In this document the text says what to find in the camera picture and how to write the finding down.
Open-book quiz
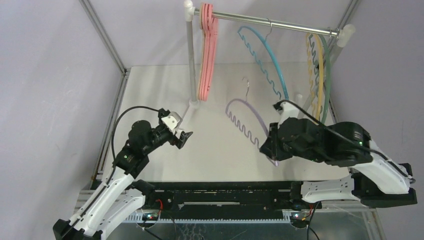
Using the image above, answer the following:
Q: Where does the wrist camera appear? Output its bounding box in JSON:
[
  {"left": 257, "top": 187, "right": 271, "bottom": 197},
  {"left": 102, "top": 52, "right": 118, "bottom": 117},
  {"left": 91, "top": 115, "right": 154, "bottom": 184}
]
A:
[
  {"left": 273, "top": 99, "right": 300, "bottom": 126},
  {"left": 160, "top": 111, "right": 183, "bottom": 138}
]

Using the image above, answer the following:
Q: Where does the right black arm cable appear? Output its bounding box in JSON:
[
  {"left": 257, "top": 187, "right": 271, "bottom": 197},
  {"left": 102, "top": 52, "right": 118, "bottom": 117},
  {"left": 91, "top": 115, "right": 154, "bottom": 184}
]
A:
[{"left": 273, "top": 100, "right": 417, "bottom": 181}]

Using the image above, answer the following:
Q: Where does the right circuit board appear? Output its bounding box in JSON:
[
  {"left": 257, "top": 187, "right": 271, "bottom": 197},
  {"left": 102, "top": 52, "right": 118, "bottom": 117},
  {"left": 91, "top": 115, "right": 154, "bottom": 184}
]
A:
[{"left": 290, "top": 213, "right": 309, "bottom": 229}]

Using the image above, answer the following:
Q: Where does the green wavy wire hanger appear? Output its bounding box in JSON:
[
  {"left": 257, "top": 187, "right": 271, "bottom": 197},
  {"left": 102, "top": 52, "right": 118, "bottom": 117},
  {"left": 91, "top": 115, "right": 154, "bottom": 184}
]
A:
[{"left": 318, "top": 35, "right": 332, "bottom": 123}]

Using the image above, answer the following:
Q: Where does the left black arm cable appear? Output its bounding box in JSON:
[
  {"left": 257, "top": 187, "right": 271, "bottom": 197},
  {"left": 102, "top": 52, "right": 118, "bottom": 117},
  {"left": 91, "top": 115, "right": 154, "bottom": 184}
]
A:
[{"left": 62, "top": 105, "right": 162, "bottom": 240}]

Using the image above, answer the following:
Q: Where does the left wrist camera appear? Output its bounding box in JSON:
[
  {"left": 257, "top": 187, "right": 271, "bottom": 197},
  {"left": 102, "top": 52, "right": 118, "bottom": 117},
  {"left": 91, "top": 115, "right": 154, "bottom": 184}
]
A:
[{"left": 160, "top": 111, "right": 183, "bottom": 138}]

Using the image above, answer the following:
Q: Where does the blue wavy wire hanger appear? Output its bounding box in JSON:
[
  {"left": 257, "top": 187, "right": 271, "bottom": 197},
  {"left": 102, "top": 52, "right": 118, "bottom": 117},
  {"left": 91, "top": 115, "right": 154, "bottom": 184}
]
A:
[{"left": 237, "top": 25, "right": 290, "bottom": 100}]

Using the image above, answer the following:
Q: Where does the circuit board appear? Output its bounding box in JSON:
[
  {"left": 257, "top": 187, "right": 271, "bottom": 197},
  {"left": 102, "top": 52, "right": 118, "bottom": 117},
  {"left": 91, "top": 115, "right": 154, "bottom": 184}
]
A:
[
  {"left": 290, "top": 213, "right": 309, "bottom": 229},
  {"left": 141, "top": 212, "right": 160, "bottom": 222}
]

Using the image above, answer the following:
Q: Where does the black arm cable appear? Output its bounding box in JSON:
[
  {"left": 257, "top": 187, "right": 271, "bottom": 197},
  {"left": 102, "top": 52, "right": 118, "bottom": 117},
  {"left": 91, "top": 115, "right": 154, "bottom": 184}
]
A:
[
  {"left": 273, "top": 100, "right": 417, "bottom": 181},
  {"left": 62, "top": 105, "right": 162, "bottom": 240}
]

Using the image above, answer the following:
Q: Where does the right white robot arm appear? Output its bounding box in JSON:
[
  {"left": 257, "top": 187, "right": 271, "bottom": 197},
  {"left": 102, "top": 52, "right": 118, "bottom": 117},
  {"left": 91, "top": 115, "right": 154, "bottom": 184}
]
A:
[{"left": 259, "top": 117, "right": 418, "bottom": 208}]

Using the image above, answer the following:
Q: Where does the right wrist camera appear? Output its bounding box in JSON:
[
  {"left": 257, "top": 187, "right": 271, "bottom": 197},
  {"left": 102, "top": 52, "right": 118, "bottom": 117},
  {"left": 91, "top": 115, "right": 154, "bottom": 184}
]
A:
[{"left": 273, "top": 99, "right": 300, "bottom": 126}]

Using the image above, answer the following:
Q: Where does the left circuit board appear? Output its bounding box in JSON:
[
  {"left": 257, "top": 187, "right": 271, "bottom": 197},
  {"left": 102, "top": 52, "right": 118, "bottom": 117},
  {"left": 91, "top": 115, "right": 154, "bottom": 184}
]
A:
[{"left": 141, "top": 212, "right": 160, "bottom": 222}]

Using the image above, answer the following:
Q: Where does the yellow wavy wire hanger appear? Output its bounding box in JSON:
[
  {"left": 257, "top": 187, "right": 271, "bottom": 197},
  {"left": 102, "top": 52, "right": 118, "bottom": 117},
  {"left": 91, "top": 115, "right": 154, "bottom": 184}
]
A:
[{"left": 305, "top": 33, "right": 324, "bottom": 120}]

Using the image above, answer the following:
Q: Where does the beige plastic hanger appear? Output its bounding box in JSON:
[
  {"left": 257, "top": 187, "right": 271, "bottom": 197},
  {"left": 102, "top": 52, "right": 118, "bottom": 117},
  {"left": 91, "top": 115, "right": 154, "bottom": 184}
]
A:
[{"left": 197, "top": 2, "right": 205, "bottom": 101}]

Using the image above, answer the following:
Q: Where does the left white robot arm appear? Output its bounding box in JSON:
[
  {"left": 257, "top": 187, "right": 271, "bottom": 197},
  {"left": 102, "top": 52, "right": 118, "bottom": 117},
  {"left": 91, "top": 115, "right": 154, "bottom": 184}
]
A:
[{"left": 52, "top": 108, "right": 192, "bottom": 240}]

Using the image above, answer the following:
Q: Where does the silver clothes rack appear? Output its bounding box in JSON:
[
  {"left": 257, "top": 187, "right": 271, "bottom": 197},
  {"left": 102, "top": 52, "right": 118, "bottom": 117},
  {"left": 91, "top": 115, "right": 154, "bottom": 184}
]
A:
[{"left": 183, "top": 0, "right": 361, "bottom": 109}]

